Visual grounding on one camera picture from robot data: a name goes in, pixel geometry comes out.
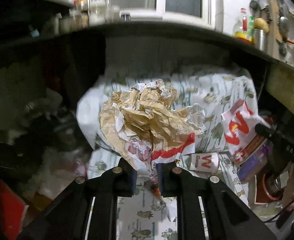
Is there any white red paper bag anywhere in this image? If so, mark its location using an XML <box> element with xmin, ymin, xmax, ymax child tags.
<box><xmin>221</xmin><ymin>99</ymin><xmax>271</xmax><ymax>167</ymax></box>

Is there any stainless steel canister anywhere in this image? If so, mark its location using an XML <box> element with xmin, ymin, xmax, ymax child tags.
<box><xmin>253</xmin><ymin>29</ymin><xmax>268</xmax><ymax>53</ymax></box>

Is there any red orange snack wrapper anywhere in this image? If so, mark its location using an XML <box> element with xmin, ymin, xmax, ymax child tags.
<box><xmin>144</xmin><ymin>180</ymin><xmax>163</xmax><ymax>200</ymax></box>

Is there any white red paper cup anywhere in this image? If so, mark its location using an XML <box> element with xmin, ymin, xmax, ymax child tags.
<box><xmin>190</xmin><ymin>152</ymin><xmax>219</xmax><ymax>174</ymax></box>

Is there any hanging metal ladle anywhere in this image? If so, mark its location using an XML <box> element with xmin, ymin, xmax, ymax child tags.
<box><xmin>278</xmin><ymin>16</ymin><xmax>289</xmax><ymax>42</ymax></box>

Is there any cooking oil bottle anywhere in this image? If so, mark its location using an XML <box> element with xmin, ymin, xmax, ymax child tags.
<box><xmin>233</xmin><ymin>8</ymin><xmax>252</xmax><ymax>44</ymax></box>

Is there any person's right hand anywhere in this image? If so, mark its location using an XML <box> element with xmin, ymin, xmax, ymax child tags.
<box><xmin>282</xmin><ymin>164</ymin><xmax>294</xmax><ymax>211</ymax></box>

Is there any dark kitchen countertop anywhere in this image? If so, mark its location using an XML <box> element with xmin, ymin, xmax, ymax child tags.
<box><xmin>0</xmin><ymin>22</ymin><xmax>294</xmax><ymax>79</ymax></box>

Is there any brown paper wrapper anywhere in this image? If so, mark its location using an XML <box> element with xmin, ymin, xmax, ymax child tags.
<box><xmin>99</xmin><ymin>80</ymin><xmax>205</xmax><ymax>181</ymax></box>

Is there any yellow potato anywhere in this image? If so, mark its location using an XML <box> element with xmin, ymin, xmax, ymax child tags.
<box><xmin>253</xmin><ymin>17</ymin><xmax>269</xmax><ymax>34</ymax></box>

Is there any white lidded plastic jar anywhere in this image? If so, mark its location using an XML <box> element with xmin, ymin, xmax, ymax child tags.
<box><xmin>89</xmin><ymin>1</ymin><xmax>106</xmax><ymax>27</ymax></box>

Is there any cat-print white cloth cover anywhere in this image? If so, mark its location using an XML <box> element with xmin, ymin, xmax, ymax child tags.
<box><xmin>76</xmin><ymin>65</ymin><xmax>258</xmax><ymax>239</ymax></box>

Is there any purple box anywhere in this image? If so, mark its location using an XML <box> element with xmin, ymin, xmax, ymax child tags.
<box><xmin>237</xmin><ymin>146</ymin><xmax>270</xmax><ymax>184</ymax></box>

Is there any red cardboard box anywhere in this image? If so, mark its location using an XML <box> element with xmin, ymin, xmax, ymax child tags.
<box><xmin>0</xmin><ymin>180</ymin><xmax>29</xmax><ymax>239</ymax></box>

